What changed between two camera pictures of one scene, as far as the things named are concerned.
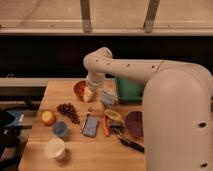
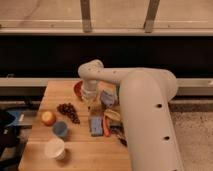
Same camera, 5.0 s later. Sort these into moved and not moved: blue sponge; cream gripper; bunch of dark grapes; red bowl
Moved: blue sponge
Not moved: red bowl; bunch of dark grapes; cream gripper
